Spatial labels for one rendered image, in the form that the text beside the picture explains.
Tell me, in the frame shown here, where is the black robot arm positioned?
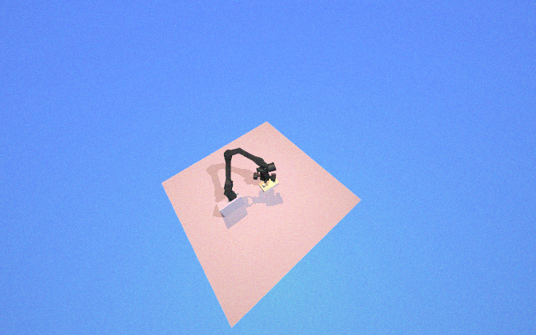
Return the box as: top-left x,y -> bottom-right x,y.
224,147 -> 277,202

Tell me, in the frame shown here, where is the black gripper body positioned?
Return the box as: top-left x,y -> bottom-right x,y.
253,172 -> 276,181

